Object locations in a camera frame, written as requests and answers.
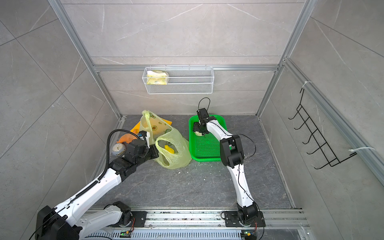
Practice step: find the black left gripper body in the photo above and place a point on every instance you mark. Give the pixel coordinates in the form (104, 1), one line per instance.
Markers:
(150, 153)

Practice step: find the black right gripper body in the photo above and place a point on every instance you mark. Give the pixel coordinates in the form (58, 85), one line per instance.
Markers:
(198, 127)

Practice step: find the yellow-green plastic bag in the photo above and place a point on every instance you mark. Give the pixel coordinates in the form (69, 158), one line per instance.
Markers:
(173, 148)

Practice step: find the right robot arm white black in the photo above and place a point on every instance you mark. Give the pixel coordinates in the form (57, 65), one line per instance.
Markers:
(232, 156)

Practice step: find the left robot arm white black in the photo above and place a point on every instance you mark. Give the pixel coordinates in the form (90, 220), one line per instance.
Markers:
(68, 221)

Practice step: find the green plastic basket tray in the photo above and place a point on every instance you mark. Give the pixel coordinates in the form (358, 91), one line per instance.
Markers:
(203, 148)

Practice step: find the orange plush toy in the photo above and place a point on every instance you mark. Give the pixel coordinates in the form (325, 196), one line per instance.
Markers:
(126, 138)

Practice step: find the yellow fabric hat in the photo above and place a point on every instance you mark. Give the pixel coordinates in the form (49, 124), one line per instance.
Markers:
(136, 127)

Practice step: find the grey alarm clock gold stand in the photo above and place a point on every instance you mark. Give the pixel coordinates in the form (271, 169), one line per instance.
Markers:
(118, 150)

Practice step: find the yellow-white packet in basket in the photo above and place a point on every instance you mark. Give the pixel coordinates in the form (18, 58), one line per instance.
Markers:
(157, 77)

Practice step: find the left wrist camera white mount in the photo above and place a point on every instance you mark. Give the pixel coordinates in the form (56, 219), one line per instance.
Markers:
(145, 136)

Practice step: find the white wire wall basket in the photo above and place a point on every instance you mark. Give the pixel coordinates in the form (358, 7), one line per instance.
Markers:
(183, 80)

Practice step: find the metal base rail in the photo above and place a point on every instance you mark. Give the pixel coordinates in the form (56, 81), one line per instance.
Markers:
(208, 224)

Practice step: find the black wire wall hook rack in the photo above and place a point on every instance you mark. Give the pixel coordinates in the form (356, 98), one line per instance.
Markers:
(316, 136)

